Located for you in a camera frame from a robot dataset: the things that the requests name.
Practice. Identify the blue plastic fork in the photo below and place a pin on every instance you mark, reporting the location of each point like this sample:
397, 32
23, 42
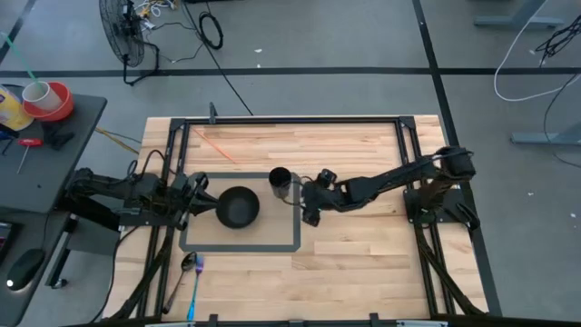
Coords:
198, 272

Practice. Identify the black floor fan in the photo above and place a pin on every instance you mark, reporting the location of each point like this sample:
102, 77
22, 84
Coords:
122, 32

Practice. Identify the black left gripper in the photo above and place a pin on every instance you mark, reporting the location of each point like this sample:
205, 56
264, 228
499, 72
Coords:
186, 200

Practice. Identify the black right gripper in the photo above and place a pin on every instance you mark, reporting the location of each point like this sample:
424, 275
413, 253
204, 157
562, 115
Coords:
329, 197

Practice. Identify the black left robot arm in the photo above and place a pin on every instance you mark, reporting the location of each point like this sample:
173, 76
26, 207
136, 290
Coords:
113, 188

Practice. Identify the black computer mouse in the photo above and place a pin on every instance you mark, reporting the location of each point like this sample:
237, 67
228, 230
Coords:
25, 270

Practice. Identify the white paper cup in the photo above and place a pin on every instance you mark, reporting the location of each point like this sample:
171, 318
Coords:
41, 96

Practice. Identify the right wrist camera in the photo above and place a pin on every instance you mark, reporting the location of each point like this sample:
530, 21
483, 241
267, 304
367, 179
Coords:
327, 177

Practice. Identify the orange straw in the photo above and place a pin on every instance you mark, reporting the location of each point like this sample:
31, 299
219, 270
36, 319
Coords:
213, 145

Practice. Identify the orange plastic bowl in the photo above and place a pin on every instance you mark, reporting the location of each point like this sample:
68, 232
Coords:
63, 106

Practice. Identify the dark grey clamp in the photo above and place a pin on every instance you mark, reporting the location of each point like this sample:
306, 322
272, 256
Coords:
212, 113

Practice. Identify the dark metal spoon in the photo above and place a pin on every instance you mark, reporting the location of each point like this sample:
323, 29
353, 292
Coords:
187, 263

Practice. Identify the green straw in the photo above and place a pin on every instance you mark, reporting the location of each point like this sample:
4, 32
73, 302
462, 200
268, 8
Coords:
18, 56

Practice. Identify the black tall cup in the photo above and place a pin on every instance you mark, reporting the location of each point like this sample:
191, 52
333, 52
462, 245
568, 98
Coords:
280, 181

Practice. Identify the black small object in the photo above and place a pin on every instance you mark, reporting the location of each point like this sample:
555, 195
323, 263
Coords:
59, 136

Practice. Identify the yellow canister with white lid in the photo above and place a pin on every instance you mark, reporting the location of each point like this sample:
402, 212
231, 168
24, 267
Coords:
11, 111

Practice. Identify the black aluminium table frame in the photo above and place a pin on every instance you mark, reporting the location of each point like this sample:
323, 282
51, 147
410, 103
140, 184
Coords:
290, 121

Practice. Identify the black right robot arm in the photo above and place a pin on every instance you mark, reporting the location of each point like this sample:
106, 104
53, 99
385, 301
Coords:
395, 177

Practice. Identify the black bowl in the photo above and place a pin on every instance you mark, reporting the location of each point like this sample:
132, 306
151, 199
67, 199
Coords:
237, 207

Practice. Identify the silver metal bracket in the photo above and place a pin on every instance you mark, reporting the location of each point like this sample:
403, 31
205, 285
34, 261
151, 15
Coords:
422, 324
170, 324

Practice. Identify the dark side table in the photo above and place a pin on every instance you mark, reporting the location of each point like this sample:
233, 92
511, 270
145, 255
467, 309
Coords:
50, 177

